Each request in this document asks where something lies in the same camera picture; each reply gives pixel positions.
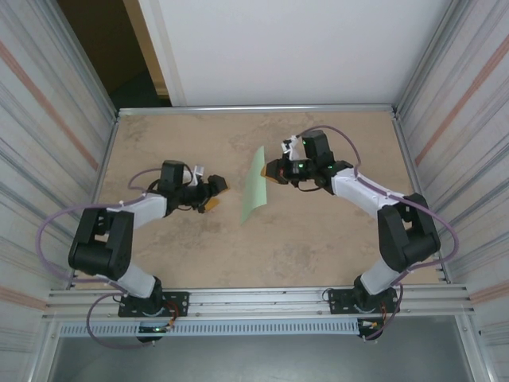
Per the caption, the grey slotted cable duct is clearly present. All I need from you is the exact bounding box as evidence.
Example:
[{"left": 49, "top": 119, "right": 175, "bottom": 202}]
[{"left": 58, "top": 320, "right": 361, "bottom": 337}]

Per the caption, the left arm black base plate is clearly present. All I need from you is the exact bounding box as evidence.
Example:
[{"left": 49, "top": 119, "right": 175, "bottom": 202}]
[{"left": 118, "top": 291, "right": 190, "bottom": 318}]

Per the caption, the aluminium table end rail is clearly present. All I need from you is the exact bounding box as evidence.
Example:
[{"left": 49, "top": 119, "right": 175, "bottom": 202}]
[{"left": 116, "top": 103, "right": 399, "bottom": 117}]

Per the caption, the small circuit board green light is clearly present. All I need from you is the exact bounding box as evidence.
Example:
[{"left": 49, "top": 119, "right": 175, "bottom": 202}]
[{"left": 138, "top": 324, "right": 177, "bottom": 334}]

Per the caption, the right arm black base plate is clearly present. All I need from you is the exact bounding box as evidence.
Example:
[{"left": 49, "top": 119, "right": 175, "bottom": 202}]
[{"left": 326, "top": 288, "right": 399, "bottom": 318}]

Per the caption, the aluminium table side rail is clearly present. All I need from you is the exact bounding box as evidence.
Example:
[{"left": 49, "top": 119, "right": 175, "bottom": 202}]
[
  {"left": 70, "top": 113, "right": 121, "bottom": 288},
  {"left": 391, "top": 111, "right": 451, "bottom": 284}
]

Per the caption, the light green paper sheet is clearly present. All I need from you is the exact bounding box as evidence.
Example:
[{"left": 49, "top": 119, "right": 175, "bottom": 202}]
[{"left": 240, "top": 146, "right": 268, "bottom": 227}]

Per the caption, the wide aluminium mounting rail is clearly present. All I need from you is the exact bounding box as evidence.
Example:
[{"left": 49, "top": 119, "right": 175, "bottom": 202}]
[{"left": 41, "top": 283, "right": 476, "bottom": 322}]

